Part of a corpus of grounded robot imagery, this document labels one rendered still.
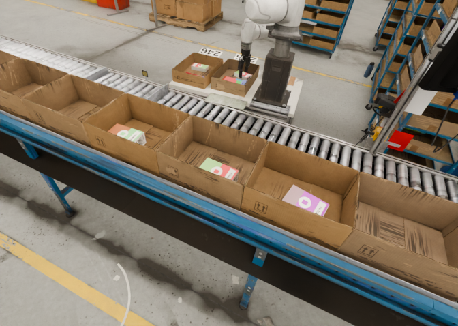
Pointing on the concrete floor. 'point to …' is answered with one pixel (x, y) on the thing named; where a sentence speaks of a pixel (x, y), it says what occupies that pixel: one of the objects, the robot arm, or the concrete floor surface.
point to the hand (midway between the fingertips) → (243, 72)
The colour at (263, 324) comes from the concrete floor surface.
